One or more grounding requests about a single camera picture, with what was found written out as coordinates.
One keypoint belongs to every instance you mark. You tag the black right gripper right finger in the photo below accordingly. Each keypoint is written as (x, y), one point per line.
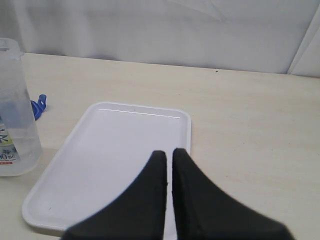
(203, 211)

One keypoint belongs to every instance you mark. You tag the white curtain backdrop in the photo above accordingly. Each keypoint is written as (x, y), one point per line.
(270, 36)

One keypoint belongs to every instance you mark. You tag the blue plastic lid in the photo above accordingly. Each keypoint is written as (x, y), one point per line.
(39, 106)

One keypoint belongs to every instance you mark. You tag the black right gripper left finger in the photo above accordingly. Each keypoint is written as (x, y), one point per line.
(137, 214)

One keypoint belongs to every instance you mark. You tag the white plastic tray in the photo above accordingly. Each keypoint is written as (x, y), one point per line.
(103, 154)

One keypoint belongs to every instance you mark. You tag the clear plastic jar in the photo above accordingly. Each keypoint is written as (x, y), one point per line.
(20, 146)

